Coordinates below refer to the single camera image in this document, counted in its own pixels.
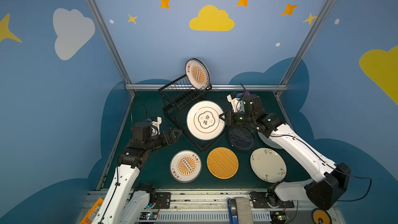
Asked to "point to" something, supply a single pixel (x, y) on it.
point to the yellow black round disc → (320, 216)
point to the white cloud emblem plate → (203, 121)
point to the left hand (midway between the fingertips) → (177, 134)
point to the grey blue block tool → (240, 211)
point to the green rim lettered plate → (209, 72)
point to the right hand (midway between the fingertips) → (220, 114)
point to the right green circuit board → (278, 216)
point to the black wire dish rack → (178, 97)
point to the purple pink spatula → (246, 93)
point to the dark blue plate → (240, 138)
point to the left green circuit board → (148, 215)
